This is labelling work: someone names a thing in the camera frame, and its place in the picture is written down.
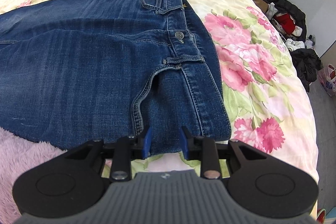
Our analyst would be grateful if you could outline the brown cardboard box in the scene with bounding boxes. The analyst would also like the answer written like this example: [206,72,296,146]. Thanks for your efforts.
[252,0,268,14]

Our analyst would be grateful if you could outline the black garment on floor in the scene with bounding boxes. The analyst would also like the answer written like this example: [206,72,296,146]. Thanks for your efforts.
[290,48,323,93]

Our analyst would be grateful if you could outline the pink fluffy blanket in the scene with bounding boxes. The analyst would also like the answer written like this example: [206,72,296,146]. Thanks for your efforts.
[1,129,64,223]

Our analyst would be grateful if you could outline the red garment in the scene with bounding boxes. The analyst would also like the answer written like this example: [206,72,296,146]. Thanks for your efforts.
[274,14,295,35]

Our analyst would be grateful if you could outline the pink patterned bag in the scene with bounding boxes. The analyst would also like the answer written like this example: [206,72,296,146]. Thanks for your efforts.
[318,64,335,97]

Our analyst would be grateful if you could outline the blue denim jeans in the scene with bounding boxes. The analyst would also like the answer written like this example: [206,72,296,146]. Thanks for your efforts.
[1,0,231,155]

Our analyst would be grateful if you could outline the white crumpled clothes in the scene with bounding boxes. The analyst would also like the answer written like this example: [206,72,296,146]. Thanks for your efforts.
[285,39,314,52]

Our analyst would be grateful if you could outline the floral yellow bed quilt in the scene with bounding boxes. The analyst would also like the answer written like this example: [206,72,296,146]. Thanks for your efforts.
[1,0,318,178]

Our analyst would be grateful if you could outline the black jacket clothes pile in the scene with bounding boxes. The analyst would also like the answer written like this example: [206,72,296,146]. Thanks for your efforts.
[263,0,307,42]

